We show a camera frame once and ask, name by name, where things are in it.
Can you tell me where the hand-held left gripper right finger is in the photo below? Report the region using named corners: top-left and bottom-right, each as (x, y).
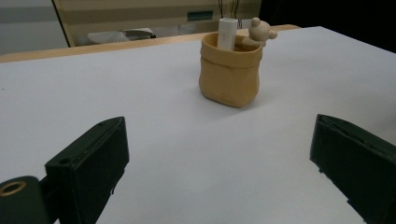
top-left (309, 114), bottom-right (396, 224)

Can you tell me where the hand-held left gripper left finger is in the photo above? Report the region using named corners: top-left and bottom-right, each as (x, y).
top-left (45, 116), bottom-right (130, 224)

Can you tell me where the tan bear pen holder cup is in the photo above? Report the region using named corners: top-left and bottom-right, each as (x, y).
top-left (198, 17), bottom-right (278, 109)

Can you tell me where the white rectangular stick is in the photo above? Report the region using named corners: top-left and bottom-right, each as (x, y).
top-left (216, 17), bottom-right (239, 51)

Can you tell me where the white board sheet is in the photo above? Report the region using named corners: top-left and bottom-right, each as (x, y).
top-left (0, 25), bottom-right (396, 224)

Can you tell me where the wooden table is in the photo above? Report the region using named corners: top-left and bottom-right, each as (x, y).
top-left (0, 23), bottom-right (302, 64)

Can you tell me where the white cabinet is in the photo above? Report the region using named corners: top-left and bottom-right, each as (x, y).
top-left (0, 0), bottom-right (70, 56)

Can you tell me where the beige wooden desk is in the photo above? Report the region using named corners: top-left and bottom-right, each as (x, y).
top-left (50, 0), bottom-right (263, 49)

